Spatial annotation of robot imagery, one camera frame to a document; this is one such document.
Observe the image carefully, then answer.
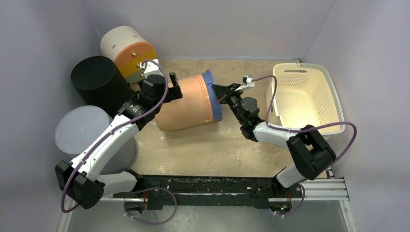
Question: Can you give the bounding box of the blue bucket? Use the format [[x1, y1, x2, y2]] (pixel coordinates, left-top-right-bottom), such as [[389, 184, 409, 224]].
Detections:
[[201, 70, 222, 121]]

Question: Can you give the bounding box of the orange bucket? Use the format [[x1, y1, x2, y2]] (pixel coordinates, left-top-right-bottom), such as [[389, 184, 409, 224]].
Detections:
[[155, 74, 214, 132]]

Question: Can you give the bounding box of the black large bucket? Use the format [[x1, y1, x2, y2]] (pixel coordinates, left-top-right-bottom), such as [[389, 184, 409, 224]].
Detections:
[[71, 56, 134, 118]]

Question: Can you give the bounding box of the grey lavender bucket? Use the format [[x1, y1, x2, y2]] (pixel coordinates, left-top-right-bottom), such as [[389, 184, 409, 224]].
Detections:
[[54, 105, 138, 175]]

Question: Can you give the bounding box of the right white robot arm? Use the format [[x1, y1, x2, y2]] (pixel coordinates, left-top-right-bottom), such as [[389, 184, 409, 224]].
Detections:
[[212, 84, 336, 197]]

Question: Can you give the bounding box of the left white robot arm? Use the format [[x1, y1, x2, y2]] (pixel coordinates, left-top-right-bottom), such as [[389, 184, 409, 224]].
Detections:
[[55, 72, 183, 213]]

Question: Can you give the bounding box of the white orange yellow drum toy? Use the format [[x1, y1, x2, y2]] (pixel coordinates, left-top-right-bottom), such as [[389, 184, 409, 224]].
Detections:
[[100, 26, 157, 84]]

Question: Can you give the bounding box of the cream laundry basket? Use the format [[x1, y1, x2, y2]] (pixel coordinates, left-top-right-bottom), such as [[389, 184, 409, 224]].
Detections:
[[266, 63, 344, 128]]

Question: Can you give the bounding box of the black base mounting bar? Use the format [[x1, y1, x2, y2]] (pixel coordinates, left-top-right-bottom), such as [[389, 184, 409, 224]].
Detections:
[[113, 174, 303, 211]]

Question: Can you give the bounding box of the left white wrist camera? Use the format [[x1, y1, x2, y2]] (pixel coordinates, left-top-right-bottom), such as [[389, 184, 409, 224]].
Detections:
[[139, 61, 162, 81]]

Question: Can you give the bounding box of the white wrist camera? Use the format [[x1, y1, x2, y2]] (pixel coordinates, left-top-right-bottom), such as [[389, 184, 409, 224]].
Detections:
[[243, 75, 255, 89], [139, 61, 162, 81]]

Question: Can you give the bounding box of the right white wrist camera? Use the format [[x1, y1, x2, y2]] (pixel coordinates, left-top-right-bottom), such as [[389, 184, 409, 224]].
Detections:
[[243, 75, 255, 89]]

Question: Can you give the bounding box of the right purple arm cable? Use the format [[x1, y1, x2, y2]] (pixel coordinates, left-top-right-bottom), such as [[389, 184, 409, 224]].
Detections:
[[251, 74, 357, 167]]

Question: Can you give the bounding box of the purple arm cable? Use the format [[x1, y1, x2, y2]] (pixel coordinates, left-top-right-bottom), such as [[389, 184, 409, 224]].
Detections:
[[251, 74, 357, 167], [60, 59, 169, 214]]

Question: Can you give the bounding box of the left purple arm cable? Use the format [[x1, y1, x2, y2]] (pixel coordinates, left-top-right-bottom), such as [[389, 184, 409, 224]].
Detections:
[[60, 59, 169, 214]]

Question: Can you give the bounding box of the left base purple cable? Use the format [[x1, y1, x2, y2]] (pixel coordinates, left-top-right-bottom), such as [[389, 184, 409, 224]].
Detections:
[[123, 187, 178, 225]]

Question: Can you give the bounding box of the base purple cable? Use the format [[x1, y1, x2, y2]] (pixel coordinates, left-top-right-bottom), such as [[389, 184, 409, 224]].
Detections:
[[274, 184, 307, 218], [123, 187, 178, 225]]

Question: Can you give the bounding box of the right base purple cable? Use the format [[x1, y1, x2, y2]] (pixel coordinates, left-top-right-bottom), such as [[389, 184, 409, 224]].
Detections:
[[274, 184, 307, 218]]

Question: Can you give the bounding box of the aluminium rail frame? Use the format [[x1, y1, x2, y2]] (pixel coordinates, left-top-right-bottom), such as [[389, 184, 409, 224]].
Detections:
[[58, 170, 356, 232]]

